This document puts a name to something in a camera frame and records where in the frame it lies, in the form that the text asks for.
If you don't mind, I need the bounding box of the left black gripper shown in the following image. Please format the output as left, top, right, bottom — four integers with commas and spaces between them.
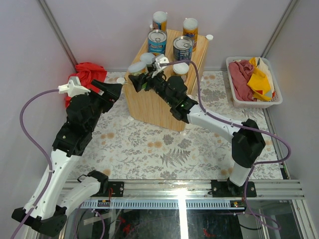
85, 80, 122, 133

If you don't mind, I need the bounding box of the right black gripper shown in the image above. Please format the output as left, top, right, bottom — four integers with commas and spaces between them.
129, 66, 174, 107

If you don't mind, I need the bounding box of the short yellow silver-top can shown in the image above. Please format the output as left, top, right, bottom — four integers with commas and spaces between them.
128, 61, 148, 76

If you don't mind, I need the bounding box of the small green white-lid can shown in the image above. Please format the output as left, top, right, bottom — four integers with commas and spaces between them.
140, 52, 156, 65

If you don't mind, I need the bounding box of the Progresso chicken noodle can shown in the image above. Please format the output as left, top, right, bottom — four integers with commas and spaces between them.
148, 29, 167, 55

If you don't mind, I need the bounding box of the fruit can silver bottom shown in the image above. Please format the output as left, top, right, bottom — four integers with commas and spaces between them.
172, 63, 189, 82

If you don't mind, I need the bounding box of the dark blue soup can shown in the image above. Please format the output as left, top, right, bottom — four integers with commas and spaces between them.
173, 35, 193, 61

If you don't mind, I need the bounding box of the tall yellow congee can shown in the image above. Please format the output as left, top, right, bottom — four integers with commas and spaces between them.
183, 18, 198, 52

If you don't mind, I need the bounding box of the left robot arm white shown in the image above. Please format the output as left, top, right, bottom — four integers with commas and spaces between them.
11, 77, 123, 238

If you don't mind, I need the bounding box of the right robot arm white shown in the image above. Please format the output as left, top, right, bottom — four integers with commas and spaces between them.
129, 71, 265, 197

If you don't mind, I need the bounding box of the white corner connector front-left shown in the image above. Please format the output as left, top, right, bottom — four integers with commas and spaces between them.
117, 77, 126, 85

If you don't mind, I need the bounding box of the wooden grain cabinet box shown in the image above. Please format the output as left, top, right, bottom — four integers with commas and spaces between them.
124, 29, 209, 131

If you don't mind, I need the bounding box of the floral table mat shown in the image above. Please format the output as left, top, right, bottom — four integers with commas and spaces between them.
55, 71, 284, 180

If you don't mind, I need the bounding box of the white corner connector back-right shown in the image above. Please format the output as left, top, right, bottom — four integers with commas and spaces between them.
206, 34, 213, 41

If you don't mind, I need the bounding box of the pink cloth in basket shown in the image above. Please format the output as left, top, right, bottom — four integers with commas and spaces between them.
228, 60, 254, 102

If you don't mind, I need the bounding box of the white plastic basket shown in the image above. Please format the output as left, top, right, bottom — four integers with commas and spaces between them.
225, 56, 283, 109

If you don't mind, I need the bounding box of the yellow cloth in basket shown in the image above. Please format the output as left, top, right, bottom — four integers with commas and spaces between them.
247, 57, 273, 102

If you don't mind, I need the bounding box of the white cloth in basket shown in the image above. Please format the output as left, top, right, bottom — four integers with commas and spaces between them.
255, 57, 274, 93

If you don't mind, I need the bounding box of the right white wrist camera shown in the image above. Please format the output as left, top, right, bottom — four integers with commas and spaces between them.
151, 54, 169, 78

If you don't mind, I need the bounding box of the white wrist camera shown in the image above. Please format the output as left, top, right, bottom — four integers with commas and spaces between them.
58, 76, 91, 98
151, 54, 169, 78

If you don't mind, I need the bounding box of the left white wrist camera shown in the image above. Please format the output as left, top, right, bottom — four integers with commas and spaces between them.
58, 76, 91, 98

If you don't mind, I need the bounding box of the aluminium mounting rail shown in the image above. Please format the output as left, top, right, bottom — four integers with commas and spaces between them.
37, 178, 305, 200

